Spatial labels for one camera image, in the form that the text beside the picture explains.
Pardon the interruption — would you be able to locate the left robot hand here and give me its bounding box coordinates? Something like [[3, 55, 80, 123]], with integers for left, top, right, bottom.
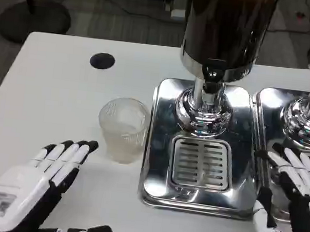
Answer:
[[0, 130, 124, 232]]

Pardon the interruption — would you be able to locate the white power adapter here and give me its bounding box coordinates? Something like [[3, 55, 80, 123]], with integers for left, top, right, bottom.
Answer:
[[170, 8, 186, 21]]

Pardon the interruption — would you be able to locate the steel drip tray with grid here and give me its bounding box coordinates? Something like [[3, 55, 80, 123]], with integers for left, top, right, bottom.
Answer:
[[136, 75, 268, 222], [240, 85, 310, 222]]

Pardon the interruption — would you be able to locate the clear ribbed glass cup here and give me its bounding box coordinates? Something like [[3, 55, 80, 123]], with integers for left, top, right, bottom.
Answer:
[[94, 95, 152, 167]]

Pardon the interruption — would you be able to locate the black round stand base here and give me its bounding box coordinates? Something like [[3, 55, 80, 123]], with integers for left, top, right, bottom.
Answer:
[[0, 0, 74, 48]]

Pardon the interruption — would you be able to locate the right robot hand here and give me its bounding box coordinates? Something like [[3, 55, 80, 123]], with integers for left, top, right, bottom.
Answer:
[[247, 141, 310, 232]]

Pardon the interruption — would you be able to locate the black round table grommet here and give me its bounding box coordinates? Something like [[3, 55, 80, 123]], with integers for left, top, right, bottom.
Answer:
[[89, 51, 116, 71]]

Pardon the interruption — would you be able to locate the dark drink dispenser with tap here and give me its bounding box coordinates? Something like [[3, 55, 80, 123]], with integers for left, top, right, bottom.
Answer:
[[170, 0, 280, 146]]

